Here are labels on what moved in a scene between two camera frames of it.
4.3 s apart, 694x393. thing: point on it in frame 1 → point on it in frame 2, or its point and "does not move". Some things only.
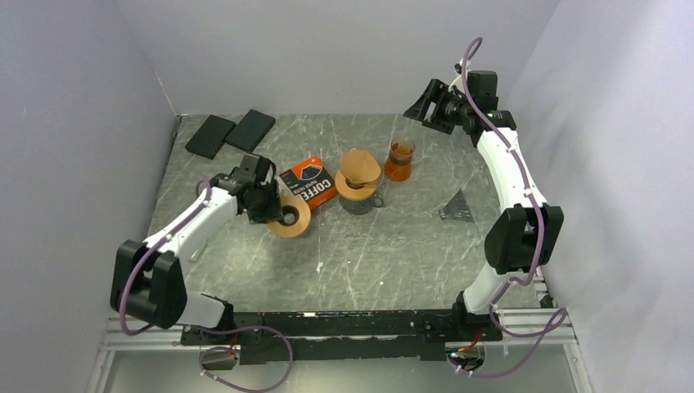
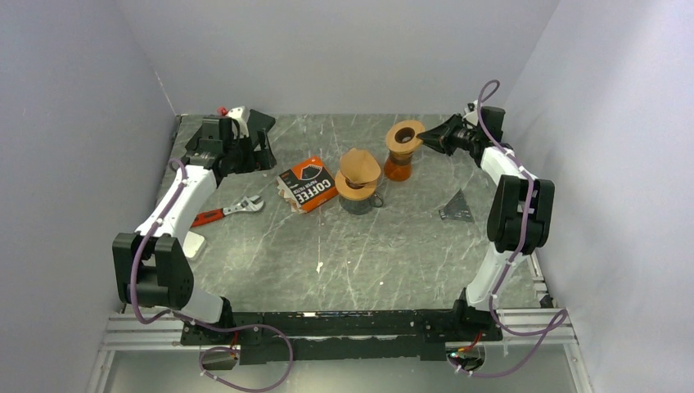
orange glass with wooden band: [398, 166] does not move
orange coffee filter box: [311, 180] does not move
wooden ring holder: [295, 218] → [401, 138]
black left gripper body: [267, 205] → [242, 154]
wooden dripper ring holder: [358, 193] does not move
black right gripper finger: [425, 108] → [441, 137]
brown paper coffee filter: [359, 166] does not move
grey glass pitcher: [361, 207] does not move
